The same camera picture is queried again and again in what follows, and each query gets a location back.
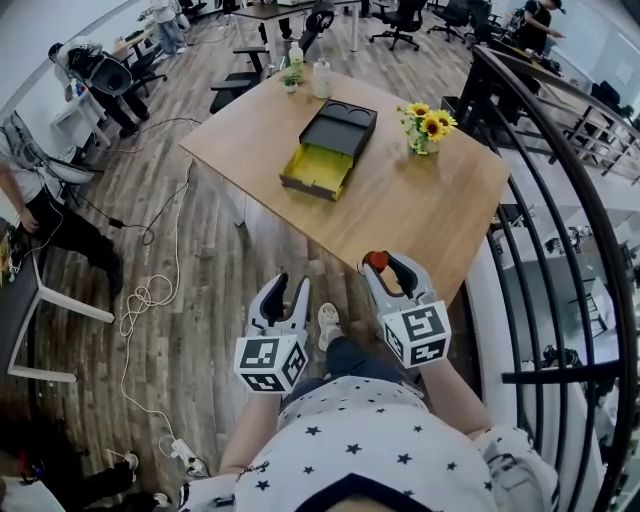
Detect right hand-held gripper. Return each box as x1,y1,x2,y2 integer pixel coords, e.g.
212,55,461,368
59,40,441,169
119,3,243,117
360,251,453,371

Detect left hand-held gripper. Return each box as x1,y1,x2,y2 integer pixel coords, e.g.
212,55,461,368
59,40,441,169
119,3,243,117
233,271,312,394

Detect small red ball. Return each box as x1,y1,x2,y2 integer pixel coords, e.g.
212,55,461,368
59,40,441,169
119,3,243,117
363,250,391,274

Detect black box with yellow drawer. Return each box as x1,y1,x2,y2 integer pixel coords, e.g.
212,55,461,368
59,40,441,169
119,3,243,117
278,98,379,203

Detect person's right forearm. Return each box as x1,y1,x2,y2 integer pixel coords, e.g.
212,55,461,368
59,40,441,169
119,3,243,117
418,356,495,442

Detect person's left forearm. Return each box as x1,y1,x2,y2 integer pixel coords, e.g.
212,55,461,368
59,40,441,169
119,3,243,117
219,388,282,477

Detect person's white shoe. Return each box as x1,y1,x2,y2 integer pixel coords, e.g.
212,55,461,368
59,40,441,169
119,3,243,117
317,302,344,353

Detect person's dark trousers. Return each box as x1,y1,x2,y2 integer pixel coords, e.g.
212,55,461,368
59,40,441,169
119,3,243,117
286,335,427,402

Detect sunflower bouquet in vase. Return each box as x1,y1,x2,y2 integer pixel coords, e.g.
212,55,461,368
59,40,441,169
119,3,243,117
396,101,459,157

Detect person's star-print white shirt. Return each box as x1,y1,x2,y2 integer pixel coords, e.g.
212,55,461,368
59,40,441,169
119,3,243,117
178,376,559,512

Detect white power strip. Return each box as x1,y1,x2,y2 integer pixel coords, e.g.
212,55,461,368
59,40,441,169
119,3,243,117
169,438,199,462

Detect black metal railing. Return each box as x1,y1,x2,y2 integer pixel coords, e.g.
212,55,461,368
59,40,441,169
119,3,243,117
456,43,640,512

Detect white spray bottle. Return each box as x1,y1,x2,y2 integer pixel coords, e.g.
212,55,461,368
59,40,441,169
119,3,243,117
311,56,333,100

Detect black office chair with headrest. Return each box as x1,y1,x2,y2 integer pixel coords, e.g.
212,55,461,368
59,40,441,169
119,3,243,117
209,0,336,115

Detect green drink bottle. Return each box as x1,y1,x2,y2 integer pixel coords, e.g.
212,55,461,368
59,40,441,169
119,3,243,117
287,41,307,84

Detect white table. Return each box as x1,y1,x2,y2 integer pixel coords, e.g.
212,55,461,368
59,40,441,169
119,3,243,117
0,248,117,385

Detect white desk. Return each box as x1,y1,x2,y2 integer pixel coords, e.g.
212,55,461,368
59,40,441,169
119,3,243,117
48,88,112,150

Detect long dark-top desk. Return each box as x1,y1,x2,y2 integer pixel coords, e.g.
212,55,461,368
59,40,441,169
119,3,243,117
231,0,365,55

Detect white cable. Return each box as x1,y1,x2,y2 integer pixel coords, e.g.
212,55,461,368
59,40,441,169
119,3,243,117
117,117,204,459

